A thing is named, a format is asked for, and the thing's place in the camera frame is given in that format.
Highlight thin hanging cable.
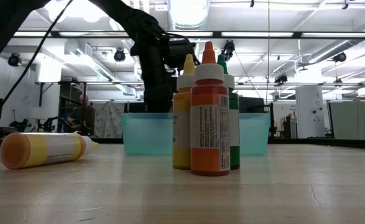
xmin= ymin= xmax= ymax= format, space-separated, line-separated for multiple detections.
xmin=266 ymin=0 xmax=270 ymax=105

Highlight person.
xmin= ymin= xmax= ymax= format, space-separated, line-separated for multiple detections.
xmin=66 ymin=93 xmax=96 ymax=137

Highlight black ceiling spotlight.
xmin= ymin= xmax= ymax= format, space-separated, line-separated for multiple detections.
xmin=274 ymin=73 xmax=289 ymax=85
xmin=221 ymin=39 xmax=236 ymax=62
xmin=113 ymin=48 xmax=127 ymax=63
xmin=7 ymin=52 xmax=23 ymax=68
xmin=331 ymin=51 xmax=348 ymax=63

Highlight silver ventilation duct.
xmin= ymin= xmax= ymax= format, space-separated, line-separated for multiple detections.
xmin=166 ymin=0 xmax=211 ymax=31

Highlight black overhead rig bar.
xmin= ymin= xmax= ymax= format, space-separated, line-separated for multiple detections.
xmin=0 ymin=30 xmax=365 ymax=40

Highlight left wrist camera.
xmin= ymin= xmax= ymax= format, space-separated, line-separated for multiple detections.
xmin=169 ymin=37 xmax=200 ymax=72

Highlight green translucent plastic bin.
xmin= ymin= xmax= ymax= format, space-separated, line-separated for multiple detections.
xmin=121 ymin=112 xmax=272 ymax=157

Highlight black desk monitor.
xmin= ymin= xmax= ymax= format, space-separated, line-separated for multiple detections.
xmin=238 ymin=96 xmax=269 ymax=114

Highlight large yellow colouring bottle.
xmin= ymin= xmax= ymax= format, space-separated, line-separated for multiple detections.
xmin=172 ymin=54 xmax=197 ymax=170

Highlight patterned grey cloth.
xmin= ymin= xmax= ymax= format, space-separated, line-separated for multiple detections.
xmin=92 ymin=101 xmax=126 ymax=139

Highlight pale orange bottle yellow bands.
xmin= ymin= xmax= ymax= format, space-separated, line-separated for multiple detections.
xmin=0 ymin=132 xmax=101 ymax=170

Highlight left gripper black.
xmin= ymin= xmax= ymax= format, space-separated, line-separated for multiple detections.
xmin=129 ymin=29 xmax=175 ymax=113

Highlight white lamp shade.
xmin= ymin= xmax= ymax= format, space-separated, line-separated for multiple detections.
xmin=29 ymin=106 xmax=51 ymax=121

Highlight large orange colouring bottle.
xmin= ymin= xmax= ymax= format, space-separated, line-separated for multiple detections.
xmin=190 ymin=41 xmax=231 ymax=177

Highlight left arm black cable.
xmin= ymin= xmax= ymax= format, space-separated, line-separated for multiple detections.
xmin=0 ymin=0 xmax=75 ymax=106

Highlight large green colouring bottle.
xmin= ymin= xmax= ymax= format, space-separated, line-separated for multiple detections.
xmin=216 ymin=54 xmax=241 ymax=170

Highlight grey partition screen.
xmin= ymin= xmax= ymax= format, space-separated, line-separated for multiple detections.
xmin=326 ymin=100 xmax=365 ymax=140

